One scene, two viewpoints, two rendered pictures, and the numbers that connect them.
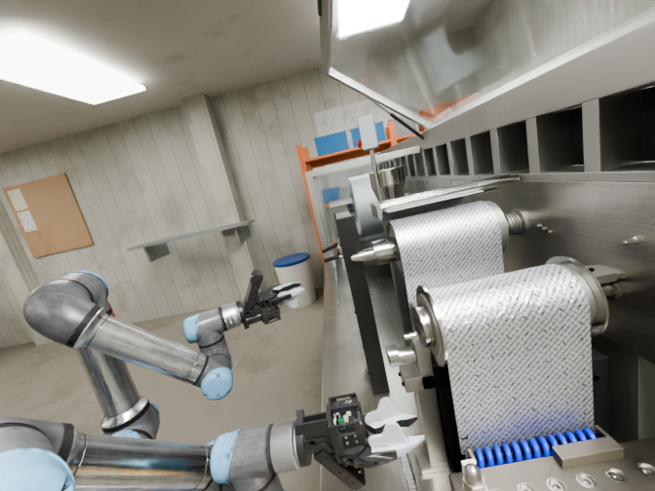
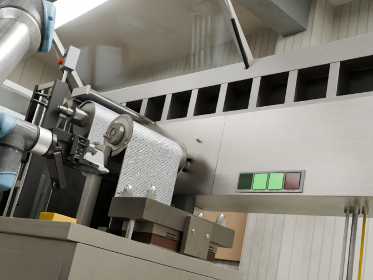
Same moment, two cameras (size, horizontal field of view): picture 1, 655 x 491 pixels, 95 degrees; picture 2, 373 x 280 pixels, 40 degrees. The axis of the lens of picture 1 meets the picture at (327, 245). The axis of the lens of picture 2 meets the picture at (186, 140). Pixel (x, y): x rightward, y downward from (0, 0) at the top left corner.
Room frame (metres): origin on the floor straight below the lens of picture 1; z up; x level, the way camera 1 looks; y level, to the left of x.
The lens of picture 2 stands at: (-0.79, 0.84, 0.79)
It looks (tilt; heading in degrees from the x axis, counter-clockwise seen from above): 17 degrees up; 314
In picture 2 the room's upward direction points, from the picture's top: 12 degrees clockwise
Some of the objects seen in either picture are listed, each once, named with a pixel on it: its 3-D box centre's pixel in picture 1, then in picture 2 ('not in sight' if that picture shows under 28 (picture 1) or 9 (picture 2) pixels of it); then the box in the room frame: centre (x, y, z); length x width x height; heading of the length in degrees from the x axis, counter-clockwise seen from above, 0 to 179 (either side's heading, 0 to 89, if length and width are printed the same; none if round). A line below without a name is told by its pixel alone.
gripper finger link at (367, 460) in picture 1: (369, 451); (84, 163); (0.42, 0.01, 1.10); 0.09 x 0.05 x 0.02; 78
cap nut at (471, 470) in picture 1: (473, 477); (127, 191); (0.37, -0.14, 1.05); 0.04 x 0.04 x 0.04
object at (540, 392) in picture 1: (522, 397); (147, 185); (0.44, -0.27, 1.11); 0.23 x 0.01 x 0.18; 87
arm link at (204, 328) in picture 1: (206, 325); not in sight; (0.83, 0.40, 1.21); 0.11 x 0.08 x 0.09; 110
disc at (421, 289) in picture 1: (430, 324); (117, 134); (0.50, -0.15, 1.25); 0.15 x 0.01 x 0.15; 177
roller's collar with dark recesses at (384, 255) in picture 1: (385, 250); (77, 116); (0.75, -0.14, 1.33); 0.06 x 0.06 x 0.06; 87
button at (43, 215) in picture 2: not in sight; (57, 220); (0.35, 0.08, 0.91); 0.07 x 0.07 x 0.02; 87
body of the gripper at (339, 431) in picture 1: (332, 433); (64, 148); (0.45, 0.06, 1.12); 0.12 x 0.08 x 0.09; 87
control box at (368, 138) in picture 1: (366, 134); (67, 59); (1.05, -0.21, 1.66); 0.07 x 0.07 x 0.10; 75
